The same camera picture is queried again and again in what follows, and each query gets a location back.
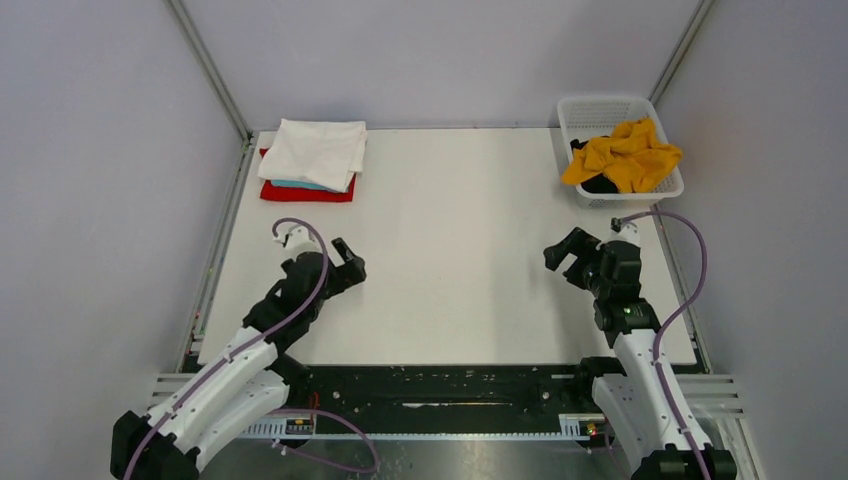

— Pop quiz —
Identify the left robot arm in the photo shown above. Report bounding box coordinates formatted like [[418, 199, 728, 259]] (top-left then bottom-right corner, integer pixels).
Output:
[[109, 230, 367, 479]]

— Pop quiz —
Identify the black garment in basket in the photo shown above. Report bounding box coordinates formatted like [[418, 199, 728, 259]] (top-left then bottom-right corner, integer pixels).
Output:
[[569, 139, 619, 194]]

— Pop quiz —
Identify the folded teal t-shirt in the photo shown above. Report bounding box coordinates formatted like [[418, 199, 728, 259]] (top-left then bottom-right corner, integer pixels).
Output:
[[268, 180, 347, 193]]

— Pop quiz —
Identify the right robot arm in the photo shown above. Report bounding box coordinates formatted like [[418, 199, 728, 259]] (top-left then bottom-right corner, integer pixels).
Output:
[[543, 223, 738, 479]]

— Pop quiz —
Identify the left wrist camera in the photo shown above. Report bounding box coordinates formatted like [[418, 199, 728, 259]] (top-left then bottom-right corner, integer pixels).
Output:
[[274, 225, 322, 258]]

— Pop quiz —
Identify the yellow t-shirt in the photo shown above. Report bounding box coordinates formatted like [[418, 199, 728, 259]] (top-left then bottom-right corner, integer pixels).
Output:
[[561, 117, 683, 194]]

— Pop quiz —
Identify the white t-shirt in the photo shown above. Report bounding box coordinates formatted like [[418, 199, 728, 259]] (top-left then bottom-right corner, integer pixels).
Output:
[[258, 119, 368, 193]]

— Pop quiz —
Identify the white slotted cable duct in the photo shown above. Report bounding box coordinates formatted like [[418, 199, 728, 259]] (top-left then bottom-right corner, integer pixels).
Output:
[[237, 415, 603, 441]]

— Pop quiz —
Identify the folded red t-shirt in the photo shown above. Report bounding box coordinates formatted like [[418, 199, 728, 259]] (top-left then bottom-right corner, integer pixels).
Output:
[[259, 176, 357, 203]]

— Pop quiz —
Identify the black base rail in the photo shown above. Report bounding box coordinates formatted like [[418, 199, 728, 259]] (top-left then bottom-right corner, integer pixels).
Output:
[[284, 359, 607, 434]]

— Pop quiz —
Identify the white plastic basket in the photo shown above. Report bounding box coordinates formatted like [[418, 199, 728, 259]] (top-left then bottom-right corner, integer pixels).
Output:
[[557, 94, 685, 209]]

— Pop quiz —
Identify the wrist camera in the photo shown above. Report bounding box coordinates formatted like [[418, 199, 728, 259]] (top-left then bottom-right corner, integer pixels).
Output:
[[608, 218, 641, 248], [274, 225, 322, 258]]

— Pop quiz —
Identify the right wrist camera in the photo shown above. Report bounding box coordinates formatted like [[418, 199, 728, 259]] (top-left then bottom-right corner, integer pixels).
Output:
[[608, 218, 641, 248]]

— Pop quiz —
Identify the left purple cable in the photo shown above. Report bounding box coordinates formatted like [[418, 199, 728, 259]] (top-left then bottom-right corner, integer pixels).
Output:
[[122, 217, 331, 480]]

